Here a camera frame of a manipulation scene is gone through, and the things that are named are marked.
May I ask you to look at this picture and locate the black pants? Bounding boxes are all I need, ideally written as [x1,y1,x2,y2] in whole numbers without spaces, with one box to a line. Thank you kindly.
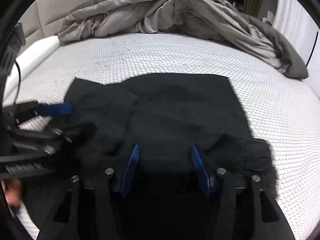
[22,73,279,240]

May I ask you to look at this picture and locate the white mesh mattress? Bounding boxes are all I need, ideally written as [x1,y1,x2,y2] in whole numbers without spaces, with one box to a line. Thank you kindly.
[4,34,319,239]

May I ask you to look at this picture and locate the beige upholstered headboard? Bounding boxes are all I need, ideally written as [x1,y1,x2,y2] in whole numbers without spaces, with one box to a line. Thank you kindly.
[19,0,89,51]

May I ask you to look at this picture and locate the black cable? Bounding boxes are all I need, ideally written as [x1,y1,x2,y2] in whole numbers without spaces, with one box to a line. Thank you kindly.
[13,58,23,106]

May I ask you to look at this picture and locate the white curtain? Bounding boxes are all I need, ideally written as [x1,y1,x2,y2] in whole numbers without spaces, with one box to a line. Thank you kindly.
[273,0,320,94]

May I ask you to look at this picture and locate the person's left hand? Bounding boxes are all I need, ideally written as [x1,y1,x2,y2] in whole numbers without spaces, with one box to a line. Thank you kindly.
[1,179,22,207]

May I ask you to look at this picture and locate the grey rumpled duvet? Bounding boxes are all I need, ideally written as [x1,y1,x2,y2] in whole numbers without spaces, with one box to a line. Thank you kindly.
[57,0,309,79]

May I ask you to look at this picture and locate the white pillow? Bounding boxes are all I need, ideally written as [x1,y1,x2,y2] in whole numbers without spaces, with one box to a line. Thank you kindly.
[4,35,61,99]

